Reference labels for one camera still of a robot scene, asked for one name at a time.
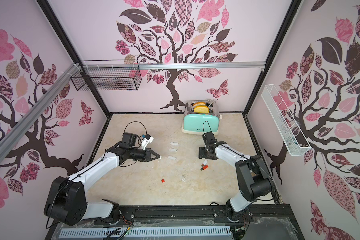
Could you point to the aluminium rail back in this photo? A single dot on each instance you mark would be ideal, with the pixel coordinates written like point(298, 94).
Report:
point(168, 66)

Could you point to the black wire basket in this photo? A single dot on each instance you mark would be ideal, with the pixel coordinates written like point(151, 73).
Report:
point(116, 76)

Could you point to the black corner frame post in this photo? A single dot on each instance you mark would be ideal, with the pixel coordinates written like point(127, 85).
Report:
point(64, 39)

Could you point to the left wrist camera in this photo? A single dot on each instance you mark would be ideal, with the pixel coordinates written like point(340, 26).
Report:
point(147, 139)

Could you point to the aluminium rail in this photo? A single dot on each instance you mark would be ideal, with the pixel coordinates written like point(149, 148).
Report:
point(168, 66)
point(24, 124)

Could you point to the mint green toaster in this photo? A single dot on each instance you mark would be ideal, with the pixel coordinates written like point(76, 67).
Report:
point(198, 124)

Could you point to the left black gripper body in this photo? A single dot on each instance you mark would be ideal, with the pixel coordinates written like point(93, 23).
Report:
point(138, 154)

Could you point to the aluminium rail left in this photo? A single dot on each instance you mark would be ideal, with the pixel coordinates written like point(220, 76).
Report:
point(24, 124)

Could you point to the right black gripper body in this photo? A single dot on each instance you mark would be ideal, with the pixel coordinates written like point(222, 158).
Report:
point(204, 153)

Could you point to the black right corner post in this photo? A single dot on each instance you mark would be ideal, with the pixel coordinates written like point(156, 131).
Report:
point(287, 22)

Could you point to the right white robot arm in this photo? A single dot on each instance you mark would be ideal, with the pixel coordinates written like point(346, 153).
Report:
point(254, 180)

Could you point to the toast slice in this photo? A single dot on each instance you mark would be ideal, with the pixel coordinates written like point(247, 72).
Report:
point(202, 109)

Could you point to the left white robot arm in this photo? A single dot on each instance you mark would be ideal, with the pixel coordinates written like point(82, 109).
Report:
point(67, 200)

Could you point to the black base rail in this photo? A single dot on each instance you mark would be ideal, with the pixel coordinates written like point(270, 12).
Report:
point(218, 214)

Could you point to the white slotted cable duct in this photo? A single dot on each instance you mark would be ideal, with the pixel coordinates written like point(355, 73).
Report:
point(145, 232)

